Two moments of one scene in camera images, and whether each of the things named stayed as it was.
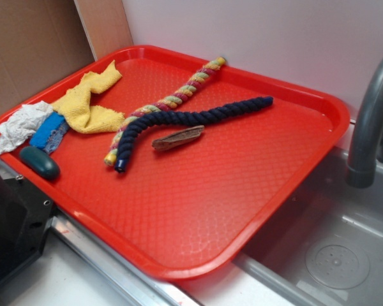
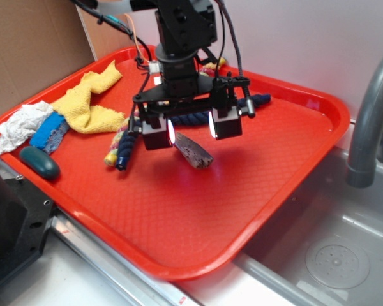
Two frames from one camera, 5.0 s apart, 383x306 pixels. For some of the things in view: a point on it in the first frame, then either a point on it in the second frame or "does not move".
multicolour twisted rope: [110, 157] does not move
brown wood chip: [177, 138] → [199, 157]
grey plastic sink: [336, 245] does not move
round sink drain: [337, 264] does not move
